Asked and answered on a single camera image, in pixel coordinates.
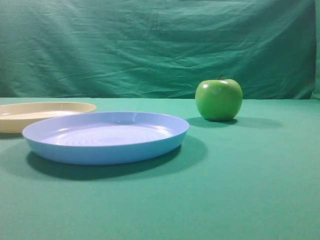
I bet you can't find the green cloth backdrop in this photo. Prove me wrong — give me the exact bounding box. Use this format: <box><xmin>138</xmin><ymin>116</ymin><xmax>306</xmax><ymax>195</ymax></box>
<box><xmin>0</xmin><ymin>0</ymin><xmax>320</xmax><ymax>99</ymax></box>

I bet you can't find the blue plastic plate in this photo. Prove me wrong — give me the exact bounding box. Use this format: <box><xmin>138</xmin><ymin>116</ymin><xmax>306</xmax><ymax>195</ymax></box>
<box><xmin>22</xmin><ymin>111</ymin><xmax>190</xmax><ymax>165</ymax></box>

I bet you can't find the pale yellow plastic plate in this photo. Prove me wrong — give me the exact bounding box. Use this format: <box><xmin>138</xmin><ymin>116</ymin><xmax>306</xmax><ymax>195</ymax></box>
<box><xmin>0</xmin><ymin>102</ymin><xmax>97</xmax><ymax>134</ymax></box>

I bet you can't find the green apple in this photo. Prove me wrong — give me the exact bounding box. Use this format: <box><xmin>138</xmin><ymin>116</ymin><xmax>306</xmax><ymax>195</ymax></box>
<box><xmin>195</xmin><ymin>75</ymin><xmax>243</xmax><ymax>122</ymax></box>

